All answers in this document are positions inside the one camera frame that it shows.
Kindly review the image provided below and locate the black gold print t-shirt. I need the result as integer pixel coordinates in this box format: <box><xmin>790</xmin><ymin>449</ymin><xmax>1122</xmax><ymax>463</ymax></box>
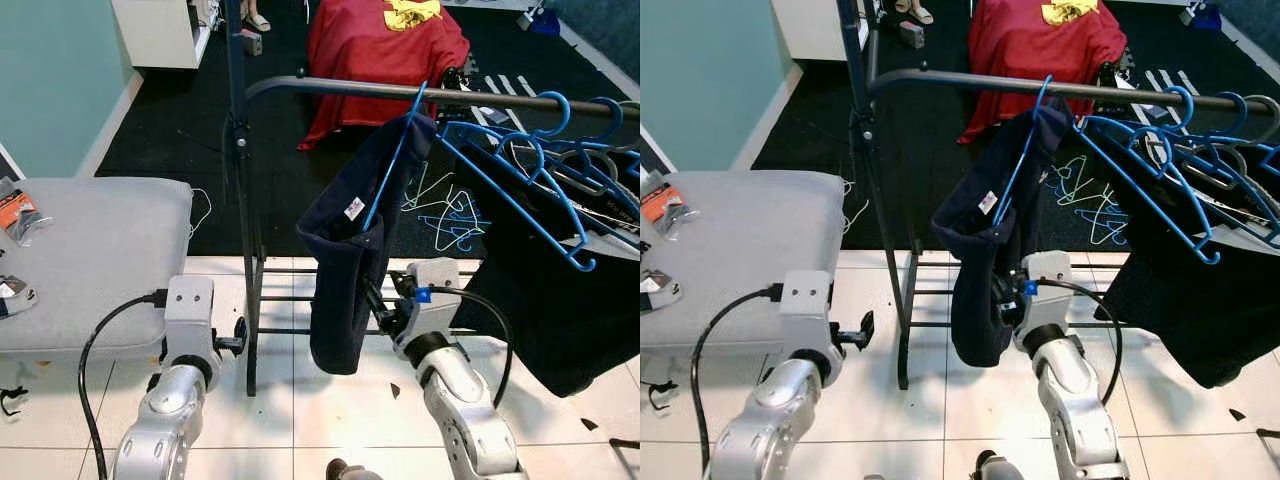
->
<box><xmin>440</xmin><ymin>110</ymin><xmax>641</xmax><ymax>398</ymax></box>
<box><xmin>1075</xmin><ymin>110</ymin><xmax>1280</xmax><ymax>389</ymax></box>

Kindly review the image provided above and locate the blue mop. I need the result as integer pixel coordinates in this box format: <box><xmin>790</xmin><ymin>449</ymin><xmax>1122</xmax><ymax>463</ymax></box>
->
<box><xmin>517</xmin><ymin>0</ymin><xmax>561</xmax><ymax>36</ymax></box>
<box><xmin>1178</xmin><ymin>0</ymin><xmax>1223</xmax><ymax>31</ymax></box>

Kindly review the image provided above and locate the grey robot leg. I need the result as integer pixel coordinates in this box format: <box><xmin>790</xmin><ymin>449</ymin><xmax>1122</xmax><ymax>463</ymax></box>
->
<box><xmin>975</xmin><ymin>450</ymin><xmax>1026</xmax><ymax>480</ymax></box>
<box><xmin>325</xmin><ymin>458</ymin><xmax>383</xmax><ymax>480</ymax></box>

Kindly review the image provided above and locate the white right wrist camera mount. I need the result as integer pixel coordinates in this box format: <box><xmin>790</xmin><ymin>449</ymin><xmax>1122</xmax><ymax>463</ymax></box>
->
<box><xmin>1020</xmin><ymin>250</ymin><xmax>1074</xmax><ymax>333</ymax></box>
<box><xmin>405</xmin><ymin>258</ymin><xmax>463</xmax><ymax>341</ymax></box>

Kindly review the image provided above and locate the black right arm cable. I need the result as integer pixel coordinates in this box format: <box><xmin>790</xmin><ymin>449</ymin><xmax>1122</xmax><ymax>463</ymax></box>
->
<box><xmin>1035</xmin><ymin>278</ymin><xmax>1123</xmax><ymax>406</ymax></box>
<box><xmin>425</xmin><ymin>285</ymin><xmax>516</xmax><ymax>409</ymax></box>

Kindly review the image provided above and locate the orange label plastic packet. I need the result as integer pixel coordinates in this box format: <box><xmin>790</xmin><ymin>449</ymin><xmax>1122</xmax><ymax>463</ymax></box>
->
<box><xmin>640</xmin><ymin>170</ymin><xmax>701</xmax><ymax>241</ymax></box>
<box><xmin>0</xmin><ymin>180</ymin><xmax>51</xmax><ymax>246</ymax></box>

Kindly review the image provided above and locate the grey upholstered ottoman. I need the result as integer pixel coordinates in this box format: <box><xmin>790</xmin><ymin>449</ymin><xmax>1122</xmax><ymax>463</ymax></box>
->
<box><xmin>640</xmin><ymin>170</ymin><xmax>846</xmax><ymax>386</ymax></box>
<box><xmin>0</xmin><ymin>178</ymin><xmax>194</xmax><ymax>361</ymax></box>

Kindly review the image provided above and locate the black metal clothes rack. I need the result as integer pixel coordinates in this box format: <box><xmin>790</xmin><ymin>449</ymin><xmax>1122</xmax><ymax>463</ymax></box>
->
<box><xmin>225</xmin><ymin>0</ymin><xmax>641</xmax><ymax>396</ymax></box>
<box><xmin>838</xmin><ymin>0</ymin><xmax>1280</xmax><ymax>391</ymax></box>

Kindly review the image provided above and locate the clear plastic packet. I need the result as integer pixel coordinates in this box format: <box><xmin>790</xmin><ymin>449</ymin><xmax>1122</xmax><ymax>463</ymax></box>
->
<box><xmin>640</xmin><ymin>268</ymin><xmax>687</xmax><ymax>311</ymax></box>
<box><xmin>0</xmin><ymin>275</ymin><xmax>39</xmax><ymax>319</ymax></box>

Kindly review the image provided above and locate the red cloth cover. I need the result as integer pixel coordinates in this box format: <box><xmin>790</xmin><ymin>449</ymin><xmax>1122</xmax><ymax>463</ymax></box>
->
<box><xmin>958</xmin><ymin>0</ymin><xmax>1128</xmax><ymax>144</ymax></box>
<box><xmin>298</xmin><ymin>0</ymin><xmax>471</xmax><ymax>151</ymax></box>

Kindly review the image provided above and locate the yellow cloth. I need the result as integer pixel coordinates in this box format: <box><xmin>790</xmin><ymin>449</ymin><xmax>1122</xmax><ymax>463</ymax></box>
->
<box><xmin>1040</xmin><ymin>0</ymin><xmax>1099</xmax><ymax>26</ymax></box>
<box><xmin>383</xmin><ymin>0</ymin><xmax>444</xmax><ymax>31</ymax></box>

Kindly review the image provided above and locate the white cabinet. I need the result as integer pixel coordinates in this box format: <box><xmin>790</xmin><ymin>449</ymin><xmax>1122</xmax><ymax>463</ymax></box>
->
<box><xmin>770</xmin><ymin>0</ymin><xmax>866</xmax><ymax>61</ymax></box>
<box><xmin>110</xmin><ymin>0</ymin><xmax>221</xmax><ymax>71</ymax></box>

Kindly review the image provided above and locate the black floor mat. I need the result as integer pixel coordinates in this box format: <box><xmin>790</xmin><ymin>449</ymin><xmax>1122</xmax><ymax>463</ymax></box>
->
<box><xmin>750</xmin><ymin>0</ymin><xmax>1280</xmax><ymax>251</ymax></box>
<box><xmin>95</xmin><ymin>0</ymin><xmax>641</xmax><ymax>259</ymax></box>

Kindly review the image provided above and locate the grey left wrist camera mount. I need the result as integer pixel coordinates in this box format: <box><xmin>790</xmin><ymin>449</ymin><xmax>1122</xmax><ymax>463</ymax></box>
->
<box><xmin>780</xmin><ymin>270</ymin><xmax>837</xmax><ymax>358</ymax></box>
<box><xmin>163</xmin><ymin>277</ymin><xmax>217</xmax><ymax>363</ymax></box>

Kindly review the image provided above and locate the navy polo shirt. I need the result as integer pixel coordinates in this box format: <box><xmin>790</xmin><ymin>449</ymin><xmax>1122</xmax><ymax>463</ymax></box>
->
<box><xmin>930</xmin><ymin>100</ymin><xmax>1071</xmax><ymax>368</ymax></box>
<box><xmin>297</xmin><ymin>112</ymin><xmax>438</xmax><ymax>376</ymax></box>

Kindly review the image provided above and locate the white thin hanger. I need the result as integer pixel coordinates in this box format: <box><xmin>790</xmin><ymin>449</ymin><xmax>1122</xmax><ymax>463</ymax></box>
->
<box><xmin>1045</xmin><ymin>155</ymin><xmax>1101</xmax><ymax>206</ymax></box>
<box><xmin>400</xmin><ymin>165</ymin><xmax>456</xmax><ymax>216</ymax></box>

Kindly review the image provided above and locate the grey wire hanger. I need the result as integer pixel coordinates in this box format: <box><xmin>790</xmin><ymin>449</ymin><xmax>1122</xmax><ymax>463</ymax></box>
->
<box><xmin>500</xmin><ymin>100</ymin><xmax>641</xmax><ymax>201</ymax></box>
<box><xmin>1140</xmin><ymin>95</ymin><xmax>1280</xmax><ymax>201</ymax></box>

